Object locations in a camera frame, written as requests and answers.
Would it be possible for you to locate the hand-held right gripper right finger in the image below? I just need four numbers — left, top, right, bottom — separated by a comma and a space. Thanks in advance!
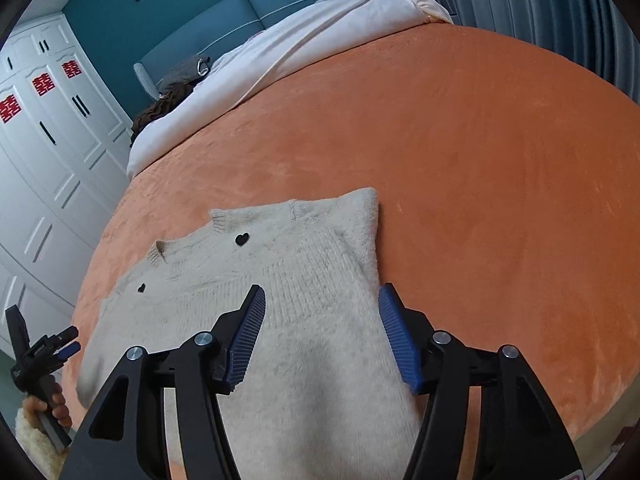
378, 283, 583, 480

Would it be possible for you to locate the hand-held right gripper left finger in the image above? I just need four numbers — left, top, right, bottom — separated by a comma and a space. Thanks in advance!
60, 284, 267, 480

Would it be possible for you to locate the beige knit sweater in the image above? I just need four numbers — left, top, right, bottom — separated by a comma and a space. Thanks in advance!
76, 187, 426, 480

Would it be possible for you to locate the person's left hand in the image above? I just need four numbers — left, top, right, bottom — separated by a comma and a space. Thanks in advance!
22, 384, 74, 428

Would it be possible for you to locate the white panelled wardrobe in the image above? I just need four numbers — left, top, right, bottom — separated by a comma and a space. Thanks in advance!
0, 14, 133, 361

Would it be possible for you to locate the orange plush blanket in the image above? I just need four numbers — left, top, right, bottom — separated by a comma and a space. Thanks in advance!
70, 24, 640, 480

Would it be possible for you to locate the brown knitted cloth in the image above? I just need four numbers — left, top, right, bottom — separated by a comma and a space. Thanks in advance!
130, 82, 196, 146

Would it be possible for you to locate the dark grey pillow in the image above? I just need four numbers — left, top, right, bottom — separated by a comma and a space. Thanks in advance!
157, 56, 211, 96

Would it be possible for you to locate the white duvet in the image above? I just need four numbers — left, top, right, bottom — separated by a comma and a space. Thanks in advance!
127, 0, 455, 181

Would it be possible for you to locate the blue upholstered headboard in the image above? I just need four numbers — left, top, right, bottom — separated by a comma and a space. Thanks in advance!
134, 0, 388, 106

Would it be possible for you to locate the grey pleated curtain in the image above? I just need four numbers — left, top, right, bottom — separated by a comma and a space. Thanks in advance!
415, 0, 640, 106

